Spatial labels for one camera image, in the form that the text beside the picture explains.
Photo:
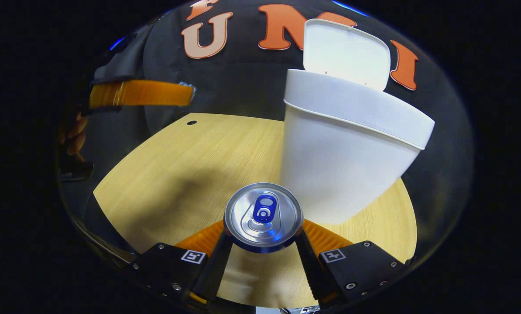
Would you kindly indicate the wooden desktop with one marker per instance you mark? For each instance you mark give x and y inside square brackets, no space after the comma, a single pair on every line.
[173,165]

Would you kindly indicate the white desktop garbage bin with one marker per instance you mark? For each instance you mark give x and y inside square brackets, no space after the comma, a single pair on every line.
[339,165]

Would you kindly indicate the blue pop can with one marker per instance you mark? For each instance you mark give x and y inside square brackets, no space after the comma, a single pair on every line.
[264,213]

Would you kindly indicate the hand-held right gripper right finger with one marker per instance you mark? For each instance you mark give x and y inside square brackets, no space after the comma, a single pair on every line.
[313,272]

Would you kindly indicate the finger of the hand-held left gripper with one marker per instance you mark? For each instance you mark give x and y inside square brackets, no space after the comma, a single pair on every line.
[147,93]

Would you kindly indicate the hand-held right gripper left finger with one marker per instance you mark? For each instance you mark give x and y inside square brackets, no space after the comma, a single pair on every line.
[217,270]

